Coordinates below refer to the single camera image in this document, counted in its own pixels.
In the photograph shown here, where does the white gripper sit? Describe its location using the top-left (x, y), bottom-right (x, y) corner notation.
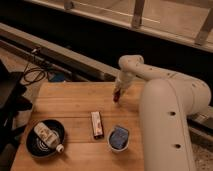
top-left (114, 71), bottom-right (134, 94)

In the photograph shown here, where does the dark red pepper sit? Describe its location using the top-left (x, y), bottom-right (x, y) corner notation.
top-left (113, 91), bottom-right (120, 103)

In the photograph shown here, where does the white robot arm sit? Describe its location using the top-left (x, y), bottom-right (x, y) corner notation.
top-left (114, 55), bottom-right (211, 171)

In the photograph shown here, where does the rectangular snack bar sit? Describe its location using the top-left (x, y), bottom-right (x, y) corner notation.
top-left (91, 111), bottom-right (104, 139)

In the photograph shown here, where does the white cup with blue contents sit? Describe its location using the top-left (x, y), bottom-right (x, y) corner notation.
top-left (107, 125), bottom-right (129, 153)

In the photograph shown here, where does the blue object on floor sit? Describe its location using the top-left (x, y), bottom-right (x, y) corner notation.
top-left (50, 73), bottom-right (65, 82)

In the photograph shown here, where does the small white bottle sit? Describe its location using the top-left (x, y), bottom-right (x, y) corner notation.
top-left (34, 122), bottom-right (64, 153)

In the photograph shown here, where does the black round bowl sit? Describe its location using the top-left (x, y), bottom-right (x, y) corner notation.
top-left (26, 119), bottom-right (65, 158)

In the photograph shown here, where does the black chair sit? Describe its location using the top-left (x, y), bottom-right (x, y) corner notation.
top-left (0, 59), bottom-right (32, 171)

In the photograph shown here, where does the black cable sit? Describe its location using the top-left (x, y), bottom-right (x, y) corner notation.
top-left (21, 62), bottom-right (48, 85)

